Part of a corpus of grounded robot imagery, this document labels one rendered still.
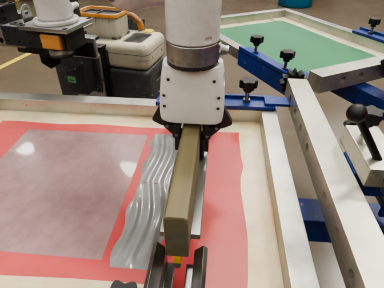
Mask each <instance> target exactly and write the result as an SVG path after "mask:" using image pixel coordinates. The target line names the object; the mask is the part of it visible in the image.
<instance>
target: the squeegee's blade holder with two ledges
mask: <svg viewBox="0 0 384 288"><path fill-rule="evenodd" d="M177 152H178V151H177ZM207 155H208V152H205V153H204V159H203V158H200V159H199V169H198V178H197V188H196V194H195V203H194V212H193V222H192V227H191V239H200V238H201V227H202V214H203V202H204V194H205V181H206V168H207ZM176 157H177V153H176V156H175V161H176ZM175 161H174V166H175ZM173 171H174V167H173ZM172 176H173V172H172V175H171V179H172ZM170 185H171V180H170ZM170 185H169V190H170ZM169 190H168V194H167V198H168V195H169ZM167 198H166V203H165V208H166V204H167ZM165 208H164V212H163V217H164V213H165ZM163 217H162V222H161V226H160V230H159V232H160V236H162V237H164V228H163Z"/></svg>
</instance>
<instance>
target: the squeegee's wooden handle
mask: <svg viewBox="0 0 384 288"><path fill-rule="evenodd" d="M202 130H203V129H202V125H200V124H188V123H184V124H183V129H182V134H181V138H180V142H179V147H178V152H177V157H176V161H175V166H174V171H173V176H172V179H171V185H170V190H169V195H168V198H167V204H166V208H165V213H164V217H163V228H164V236H165V251H166V255H169V256H177V257H188V256H189V250H190V241H191V227H192V222H193V212H194V203H195V194H196V188H197V178H198V169H199V159H200V140H201V132H202Z"/></svg>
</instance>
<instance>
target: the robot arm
mask: <svg viewBox="0 0 384 288"><path fill-rule="evenodd" d="M108 2H109V3H110V4H111V5H112V6H114V7H115V8H117V9H120V10H123V11H130V10H138V9H145V8H149V7H156V6H165V26H166V50H167V56H166V57H164V59H163V63H162V70H161V84H160V104H159V106H158V108H157V110H156V111H155V113H154V115H153V121H154V122H156V123H158V124H160V125H164V127H165V128H166V129H167V130H168V131H169V132H171V133H172V134H173V137H174V138H175V149H176V150H178V147H179V142H180V138H181V134H182V128H181V127H182V123H188V124H200V125H202V129H203V130H202V132H201V140H200V158H203V159H204V153H205V152H208V150H209V139H210V137H211V136H212V135H214V134H215V133H216V132H218V131H219V130H220V129H223V128H225V127H228V126H231V125H232V118H231V116H230V114H229V112H228V110H227V108H226V106H225V105H224V104H225V70H224V64H223V59H222V58H221V56H223V55H228V54H229V45H224V44H221V41H220V40H219V36H220V26H221V7H222V0H108ZM33 3H34V7H35V11H36V14H37V17H35V18H33V19H32V22H33V24H34V25H35V26H39V27H61V26H67V25H71V24H74V23H76V22H78V21H79V16H78V15H76V14H74V12H73V11H74V9H77V8H79V3H78V2H73V3H71V2H70V0H33Z"/></svg>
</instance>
